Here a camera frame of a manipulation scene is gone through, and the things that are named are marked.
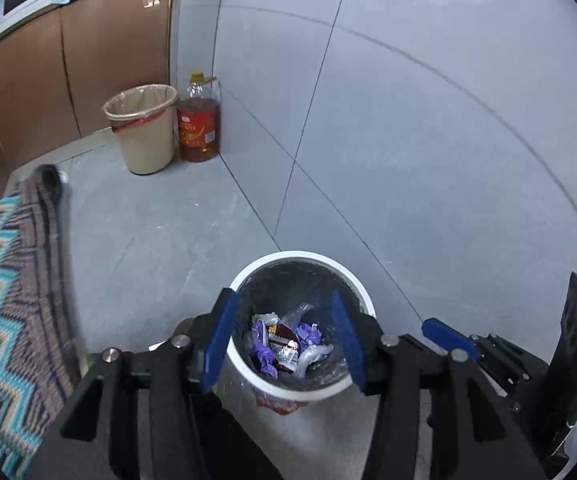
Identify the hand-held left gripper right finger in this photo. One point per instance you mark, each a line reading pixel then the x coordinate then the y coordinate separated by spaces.
pixel 348 345

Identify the zigzag patterned mat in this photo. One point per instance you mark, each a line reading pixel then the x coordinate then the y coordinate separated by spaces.
pixel 13 310

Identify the long purple wrapper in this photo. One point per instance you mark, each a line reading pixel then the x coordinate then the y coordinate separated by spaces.
pixel 263 355

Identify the beige trash bin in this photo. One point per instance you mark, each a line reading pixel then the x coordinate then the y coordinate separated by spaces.
pixel 143 135

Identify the cooking oil bottle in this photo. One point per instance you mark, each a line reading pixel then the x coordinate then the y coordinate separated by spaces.
pixel 198 130

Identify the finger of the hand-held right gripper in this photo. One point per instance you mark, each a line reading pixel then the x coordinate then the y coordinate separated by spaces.
pixel 443 335

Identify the red printed plastic scrap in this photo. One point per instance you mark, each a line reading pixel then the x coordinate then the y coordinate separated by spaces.
pixel 273 402

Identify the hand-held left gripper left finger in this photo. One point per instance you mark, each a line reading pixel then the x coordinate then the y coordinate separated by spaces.
pixel 221 340

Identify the white trash bin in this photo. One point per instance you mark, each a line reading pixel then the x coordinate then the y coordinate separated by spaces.
pixel 363 300

